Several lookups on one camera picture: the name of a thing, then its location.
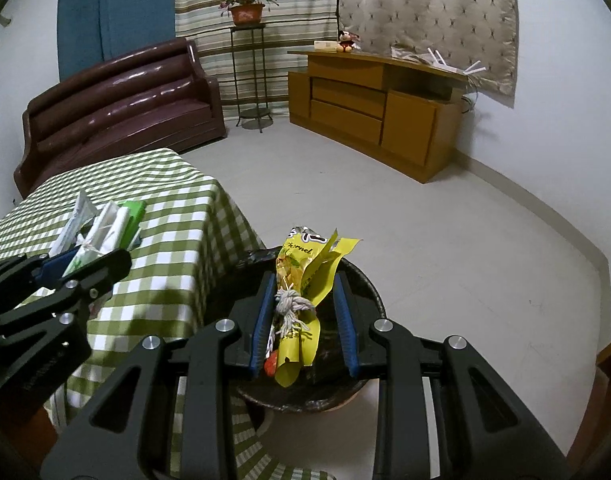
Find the black trash bin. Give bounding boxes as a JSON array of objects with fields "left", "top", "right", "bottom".
[{"left": 205, "top": 248, "right": 386, "bottom": 413}]

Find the white plastic wrapper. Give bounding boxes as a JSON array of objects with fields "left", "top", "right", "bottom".
[{"left": 48, "top": 190, "right": 98, "bottom": 257}]

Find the Mickey Mouse toy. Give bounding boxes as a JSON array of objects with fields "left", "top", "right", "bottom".
[{"left": 337, "top": 30, "right": 360, "bottom": 53}]

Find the wooden TV cabinet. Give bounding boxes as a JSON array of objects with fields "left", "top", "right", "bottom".
[{"left": 288, "top": 51, "right": 467, "bottom": 183}]

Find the small orange bag ball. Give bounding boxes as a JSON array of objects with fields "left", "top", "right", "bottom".
[{"left": 263, "top": 350, "right": 278, "bottom": 377}]

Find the black metal plant stand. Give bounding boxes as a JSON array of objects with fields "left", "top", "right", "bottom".
[{"left": 230, "top": 22, "right": 273, "bottom": 133}]

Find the dark brown leather sofa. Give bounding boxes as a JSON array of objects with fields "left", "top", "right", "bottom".
[{"left": 14, "top": 38, "right": 228, "bottom": 196}]

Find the blue curtain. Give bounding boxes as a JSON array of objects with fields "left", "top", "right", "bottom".
[{"left": 57, "top": 0, "right": 176, "bottom": 80}]

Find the green checkered tablecloth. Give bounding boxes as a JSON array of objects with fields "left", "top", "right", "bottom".
[{"left": 0, "top": 148, "right": 313, "bottom": 479}]

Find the potted plant terracotta pot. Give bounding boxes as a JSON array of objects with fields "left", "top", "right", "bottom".
[{"left": 219, "top": 0, "right": 280, "bottom": 27}]

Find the beige patterned curtain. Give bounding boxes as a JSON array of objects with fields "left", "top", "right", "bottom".
[{"left": 338, "top": 0, "right": 518, "bottom": 98}]

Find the beige tissue box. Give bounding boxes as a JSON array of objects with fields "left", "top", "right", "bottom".
[{"left": 313, "top": 40, "right": 340, "bottom": 52}]

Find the white wifi router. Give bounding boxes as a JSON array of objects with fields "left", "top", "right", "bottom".
[{"left": 426, "top": 46, "right": 488, "bottom": 76}]

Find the striped green curtain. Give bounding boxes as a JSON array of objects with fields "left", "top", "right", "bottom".
[{"left": 176, "top": 0, "right": 337, "bottom": 119}]

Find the yellow snack bag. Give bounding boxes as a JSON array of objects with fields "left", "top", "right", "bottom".
[{"left": 266, "top": 226, "right": 360, "bottom": 388}]

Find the green white packet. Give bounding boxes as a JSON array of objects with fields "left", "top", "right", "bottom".
[{"left": 63, "top": 200, "right": 146, "bottom": 276}]

